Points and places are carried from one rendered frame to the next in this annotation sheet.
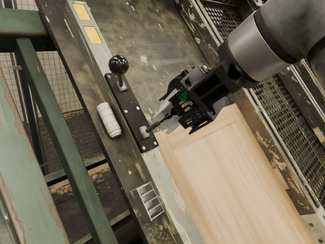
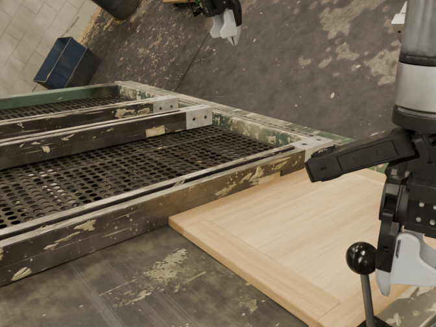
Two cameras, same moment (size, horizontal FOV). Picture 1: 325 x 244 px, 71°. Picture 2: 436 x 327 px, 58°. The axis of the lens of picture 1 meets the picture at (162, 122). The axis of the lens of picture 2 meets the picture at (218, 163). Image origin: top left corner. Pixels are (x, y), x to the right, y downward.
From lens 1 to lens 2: 0.47 m
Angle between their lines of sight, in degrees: 49
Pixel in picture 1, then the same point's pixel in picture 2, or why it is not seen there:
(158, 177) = (420, 313)
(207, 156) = (307, 256)
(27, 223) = not seen: outside the picture
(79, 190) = not seen: outside the picture
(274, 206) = (315, 189)
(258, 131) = (215, 191)
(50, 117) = not seen: outside the picture
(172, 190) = (420, 292)
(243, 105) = (176, 204)
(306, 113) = (123, 137)
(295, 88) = (83, 140)
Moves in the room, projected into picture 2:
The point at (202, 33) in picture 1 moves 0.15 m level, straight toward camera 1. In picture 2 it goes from (13, 259) to (68, 242)
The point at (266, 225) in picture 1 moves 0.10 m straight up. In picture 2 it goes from (348, 199) to (330, 183)
